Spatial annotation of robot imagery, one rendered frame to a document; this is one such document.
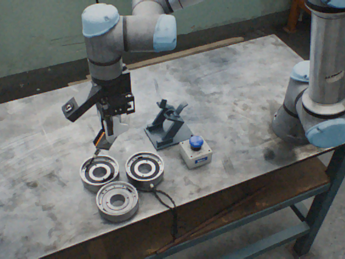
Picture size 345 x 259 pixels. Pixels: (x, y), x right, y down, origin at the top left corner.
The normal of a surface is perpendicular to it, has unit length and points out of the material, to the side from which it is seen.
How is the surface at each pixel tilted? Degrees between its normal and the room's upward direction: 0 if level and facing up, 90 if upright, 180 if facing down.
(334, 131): 97
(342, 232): 0
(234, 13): 90
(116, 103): 90
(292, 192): 0
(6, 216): 0
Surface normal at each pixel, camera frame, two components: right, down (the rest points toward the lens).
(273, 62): 0.01, -0.71
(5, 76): 0.42, 0.64
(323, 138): 0.09, 0.78
